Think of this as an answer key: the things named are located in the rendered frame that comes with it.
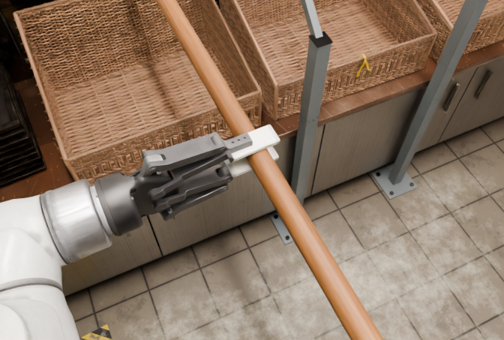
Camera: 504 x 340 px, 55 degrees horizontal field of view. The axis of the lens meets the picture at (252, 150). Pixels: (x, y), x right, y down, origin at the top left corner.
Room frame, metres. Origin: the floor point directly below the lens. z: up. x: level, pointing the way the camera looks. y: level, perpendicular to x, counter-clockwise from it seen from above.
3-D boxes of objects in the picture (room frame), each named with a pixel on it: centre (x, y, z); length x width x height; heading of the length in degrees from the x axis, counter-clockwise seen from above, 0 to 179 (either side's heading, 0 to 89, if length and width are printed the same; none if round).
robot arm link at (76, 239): (0.27, 0.21, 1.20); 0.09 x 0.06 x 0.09; 26
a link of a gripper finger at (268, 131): (0.37, 0.00, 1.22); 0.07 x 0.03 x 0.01; 116
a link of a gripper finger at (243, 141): (0.36, 0.02, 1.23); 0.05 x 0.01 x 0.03; 116
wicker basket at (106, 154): (1.00, 0.32, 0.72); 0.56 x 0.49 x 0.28; 116
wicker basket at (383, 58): (1.24, -0.22, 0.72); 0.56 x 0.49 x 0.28; 114
